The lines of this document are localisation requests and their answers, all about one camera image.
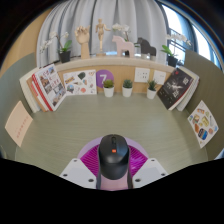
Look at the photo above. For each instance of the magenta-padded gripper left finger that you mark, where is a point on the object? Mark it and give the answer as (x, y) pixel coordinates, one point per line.
(78, 173)

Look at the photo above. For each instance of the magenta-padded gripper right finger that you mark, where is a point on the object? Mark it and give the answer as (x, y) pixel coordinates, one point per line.
(150, 171)

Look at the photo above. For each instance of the black computer mouse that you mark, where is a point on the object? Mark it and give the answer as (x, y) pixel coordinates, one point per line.
(113, 160)

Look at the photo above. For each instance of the food sticker sheet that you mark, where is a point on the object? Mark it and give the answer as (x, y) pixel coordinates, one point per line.
(203, 123)

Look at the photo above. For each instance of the beige card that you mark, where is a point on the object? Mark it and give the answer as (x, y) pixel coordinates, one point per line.
(18, 123)

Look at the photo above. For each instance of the small succulent in white pot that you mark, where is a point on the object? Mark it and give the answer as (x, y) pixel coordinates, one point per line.
(151, 93)
(127, 91)
(108, 91)

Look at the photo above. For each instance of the black cover book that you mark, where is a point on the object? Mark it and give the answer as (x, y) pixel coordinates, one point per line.
(175, 88)

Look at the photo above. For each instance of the white picture sticker sheet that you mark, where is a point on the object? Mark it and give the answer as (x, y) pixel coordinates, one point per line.
(80, 82)

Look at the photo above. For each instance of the red-edged photo magazine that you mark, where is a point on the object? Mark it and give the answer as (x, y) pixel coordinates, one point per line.
(50, 86)

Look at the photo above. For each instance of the round purple number sign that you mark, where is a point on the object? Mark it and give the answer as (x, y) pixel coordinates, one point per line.
(105, 76)

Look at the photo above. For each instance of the green desk divider panel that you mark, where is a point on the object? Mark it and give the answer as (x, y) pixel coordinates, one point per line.
(13, 86)
(206, 86)

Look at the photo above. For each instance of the wooden desk back shelf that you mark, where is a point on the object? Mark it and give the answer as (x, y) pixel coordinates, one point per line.
(123, 71)

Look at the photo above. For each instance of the white orchid in black pot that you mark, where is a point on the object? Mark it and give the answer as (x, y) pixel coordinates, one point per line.
(65, 56)
(120, 27)
(172, 61)

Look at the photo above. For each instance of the black horse figure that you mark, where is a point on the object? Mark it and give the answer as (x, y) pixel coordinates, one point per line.
(146, 48)

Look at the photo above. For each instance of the pink horse figure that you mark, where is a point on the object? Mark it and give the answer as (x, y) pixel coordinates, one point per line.
(121, 45)

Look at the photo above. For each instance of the wooden hand model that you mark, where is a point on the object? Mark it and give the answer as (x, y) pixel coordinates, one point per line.
(83, 36)

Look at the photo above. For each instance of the wooden mannequin figure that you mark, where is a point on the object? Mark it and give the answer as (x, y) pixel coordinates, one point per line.
(101, 33)

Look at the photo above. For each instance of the dark-framed window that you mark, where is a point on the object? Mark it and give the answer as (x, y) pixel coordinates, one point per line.
(200, 36)

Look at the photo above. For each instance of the grey curtain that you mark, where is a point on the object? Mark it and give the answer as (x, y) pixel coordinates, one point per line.
(133, 16)

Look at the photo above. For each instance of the white wall socket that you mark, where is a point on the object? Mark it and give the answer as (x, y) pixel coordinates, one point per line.
(159, 77)
(142, 75)

